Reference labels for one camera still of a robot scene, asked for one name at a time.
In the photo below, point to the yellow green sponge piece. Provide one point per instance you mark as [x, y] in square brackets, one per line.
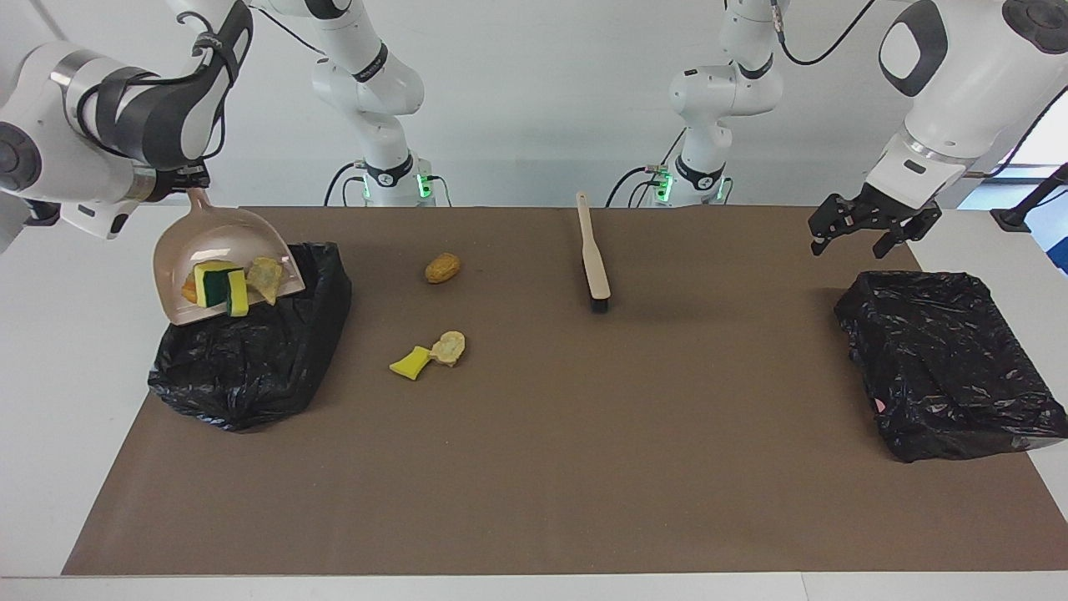
[215, 284]
[239, 294]

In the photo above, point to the beige plastic dustpan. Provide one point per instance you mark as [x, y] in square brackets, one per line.
[217, 242]

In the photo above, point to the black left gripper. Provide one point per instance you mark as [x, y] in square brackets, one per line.
[882, 203]

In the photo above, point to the orange striped toy croissant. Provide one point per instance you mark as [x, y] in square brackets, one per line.
[189, 290]

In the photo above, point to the black bag bin pink spot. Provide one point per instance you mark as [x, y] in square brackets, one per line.
[943, 359]

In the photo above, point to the bright window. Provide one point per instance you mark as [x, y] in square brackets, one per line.
[1039, 142]

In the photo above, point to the blue background object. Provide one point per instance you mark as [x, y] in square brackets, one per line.
[1056, 246]

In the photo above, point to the pale toy pastry piece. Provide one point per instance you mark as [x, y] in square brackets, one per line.
[267, 280]
[448, 347]

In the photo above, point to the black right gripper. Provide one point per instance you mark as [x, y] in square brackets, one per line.
[171, 184]

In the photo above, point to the black bag lined bin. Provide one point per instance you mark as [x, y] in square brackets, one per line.
[250, 376]

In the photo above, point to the brown toy bread roll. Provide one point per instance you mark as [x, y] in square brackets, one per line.
[442, 268]

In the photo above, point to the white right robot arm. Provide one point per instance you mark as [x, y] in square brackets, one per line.
[150, 108]

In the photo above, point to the beige hand brush black bristles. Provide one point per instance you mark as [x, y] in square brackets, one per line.
[594, 259]

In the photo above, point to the brown table mat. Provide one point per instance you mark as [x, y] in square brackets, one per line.
[534, 517]

